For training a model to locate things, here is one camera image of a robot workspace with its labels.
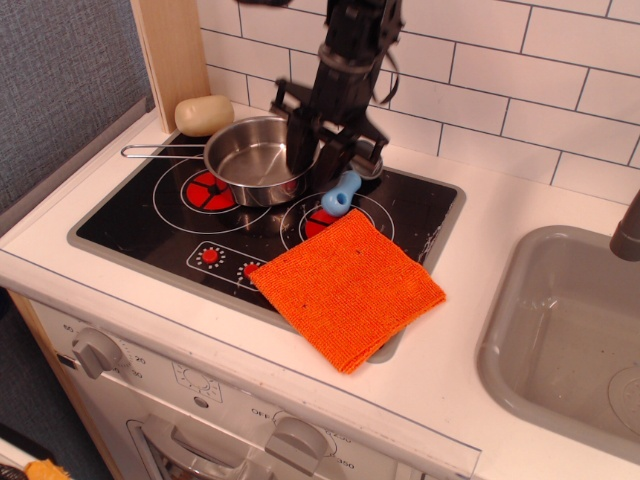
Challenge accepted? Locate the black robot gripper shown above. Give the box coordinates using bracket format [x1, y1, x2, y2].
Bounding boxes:
[271, 47, 389, 189]

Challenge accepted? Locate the silver steel pot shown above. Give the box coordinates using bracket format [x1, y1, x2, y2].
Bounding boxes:
[120, 116, 315, 207]

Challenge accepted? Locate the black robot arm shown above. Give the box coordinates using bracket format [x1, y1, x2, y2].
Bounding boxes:
[271, 1, 404, 189]

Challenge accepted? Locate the blue and grey toy spoon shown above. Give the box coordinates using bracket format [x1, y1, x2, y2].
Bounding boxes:
[321, 140, 383, 218]

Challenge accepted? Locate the beige toy potato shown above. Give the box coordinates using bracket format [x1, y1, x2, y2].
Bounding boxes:
[174, 95, 235, 137]

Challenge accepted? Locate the orange knitted cloth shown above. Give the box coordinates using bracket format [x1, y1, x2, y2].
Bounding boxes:
[250, 210, 446, 374]

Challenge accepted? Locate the black toy stove top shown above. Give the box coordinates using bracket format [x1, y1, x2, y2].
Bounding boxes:
[66, 124, 467, 365]

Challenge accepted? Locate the grey toy sink basin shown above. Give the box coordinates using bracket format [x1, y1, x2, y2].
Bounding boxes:
[477, 225, 639, 463]

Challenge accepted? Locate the grey oven knob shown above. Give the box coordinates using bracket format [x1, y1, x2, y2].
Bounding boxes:
[265, 417, 329, 476]

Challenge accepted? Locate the grey timer knob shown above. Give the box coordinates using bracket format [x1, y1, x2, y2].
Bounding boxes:
[72, 328, 123, 379]

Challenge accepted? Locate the white toy oven front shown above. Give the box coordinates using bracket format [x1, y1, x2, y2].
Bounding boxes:
[33, 303, 479, 479]

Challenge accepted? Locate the grey toy faucet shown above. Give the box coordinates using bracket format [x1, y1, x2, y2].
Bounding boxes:
[609, 191, 640, 262]

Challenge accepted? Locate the yellow cloth at corner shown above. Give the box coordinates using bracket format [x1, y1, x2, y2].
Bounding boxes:
[24, 459, 71, 480]

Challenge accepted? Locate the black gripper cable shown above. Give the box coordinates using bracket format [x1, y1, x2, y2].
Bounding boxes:
[369, 44, 401, 107]

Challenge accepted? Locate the light wooden post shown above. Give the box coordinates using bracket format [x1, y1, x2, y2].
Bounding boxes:
[130, 0, 210, 133]

